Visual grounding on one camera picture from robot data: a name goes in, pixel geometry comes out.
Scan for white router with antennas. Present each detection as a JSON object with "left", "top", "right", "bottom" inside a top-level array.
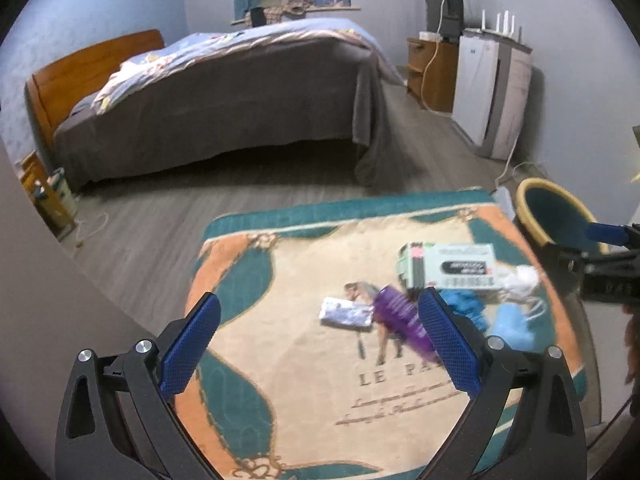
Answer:
[{"left": 472, "top": 9, "right": 523, "bottom": 43}]

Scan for teal knitted cloth piece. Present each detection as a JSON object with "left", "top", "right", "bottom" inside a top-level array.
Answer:
[{"left": 439, "top": 288, "right": 489, "bottom": 334}]

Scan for black flat screen monitor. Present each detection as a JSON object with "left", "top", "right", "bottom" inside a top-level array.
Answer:
[{"left": 424, "top": 0, "right": 464, "bottom": 42}]

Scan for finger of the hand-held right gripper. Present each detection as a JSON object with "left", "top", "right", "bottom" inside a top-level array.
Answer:
[
  {"left": 543, "top": 241, "right": 640, "bottom": 282},
  {"left": 585, "top": 222, "right": 640, "bottom": 251}
]

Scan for white monitor cable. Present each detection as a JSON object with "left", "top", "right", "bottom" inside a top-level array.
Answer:
[{"left": 421, "top": 0, "right": 449, "bottom": 112}]

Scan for wooden nightstand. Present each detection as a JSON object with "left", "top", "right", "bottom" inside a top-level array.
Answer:
[{"left": 14, "top": 150, "right": 51, "bottom": 197}]

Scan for printed teal and orange mat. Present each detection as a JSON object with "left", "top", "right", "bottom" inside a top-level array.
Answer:
[{"left": 172, "top": 187, "right": 589, "bottom": 478}]

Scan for light blue face mask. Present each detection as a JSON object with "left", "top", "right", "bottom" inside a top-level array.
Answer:
[{"left": 491, "top": 300, "right": 549, "bottom": 352}]

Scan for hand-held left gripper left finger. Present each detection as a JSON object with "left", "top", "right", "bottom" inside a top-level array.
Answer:
[{"left": 55, "top": 291, "right": 222, "bottom": 480}]

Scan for bed with grey cover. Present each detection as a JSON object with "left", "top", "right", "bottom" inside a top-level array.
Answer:
[{"left": 52, "top": 34, "right": 402, "bottom": 195}]

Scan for wooden window sill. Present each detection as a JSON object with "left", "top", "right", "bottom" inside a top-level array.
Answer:
[{"left": 231, "top": 5, "right": 362, "bottom": 26}]

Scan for blue floral quilt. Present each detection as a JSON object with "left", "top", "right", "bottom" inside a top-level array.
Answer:
[{"left": 91, "top": 16, "right": 402, "bottom": 112}]

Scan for white floor cable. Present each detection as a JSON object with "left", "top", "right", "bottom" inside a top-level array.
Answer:
[{"left": 494, "top": 130, "right": 547, "bottom": 192}]

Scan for wooden bed headboard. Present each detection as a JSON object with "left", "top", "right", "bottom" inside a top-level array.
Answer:
[{"left": 25, "top": 29, "right": 166, "bottom": 162}]

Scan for silver foil wrapper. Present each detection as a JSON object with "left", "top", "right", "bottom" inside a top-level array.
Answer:
[{"left": 318, "top": 295, "right": 375, "bottom": 330}]

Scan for yellow-rimmed teal waste bin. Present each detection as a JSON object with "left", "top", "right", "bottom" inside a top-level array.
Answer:
[{"left": 515, "top": 177, "right": 612, "bottom": 257}]

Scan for purple wrapper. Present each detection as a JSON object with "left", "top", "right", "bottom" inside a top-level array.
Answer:
[{"left": 375, "top": 284, "right": 442, "bottom": 362}]

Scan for black cable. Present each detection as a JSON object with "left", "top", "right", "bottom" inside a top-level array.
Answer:
[{"left": 586, "top": 392, "right": 637, "bottom": 453}]

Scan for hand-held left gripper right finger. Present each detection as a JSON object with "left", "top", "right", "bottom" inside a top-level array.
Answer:
[{"left": 417, "top": 286, "right": 588, "bottom": 480}]

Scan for beige floor cord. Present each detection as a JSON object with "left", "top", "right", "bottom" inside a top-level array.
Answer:
[{"left": 74, "top": 209, "right": 111, "bottom": 249}]

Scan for white air purifier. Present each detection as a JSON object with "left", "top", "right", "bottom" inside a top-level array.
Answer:
[{"left": 452, "top": 27, "right": 534, "bottom": 161}]

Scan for wooden cabinet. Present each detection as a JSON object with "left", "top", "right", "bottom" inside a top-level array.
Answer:
[{"left": 406, "top": 37, "right": 458, "bottom": 113}]

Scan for green and white box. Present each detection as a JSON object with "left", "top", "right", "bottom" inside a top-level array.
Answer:
[{"left": 397, "top": 241, "right": 499, "bottom": 292}]

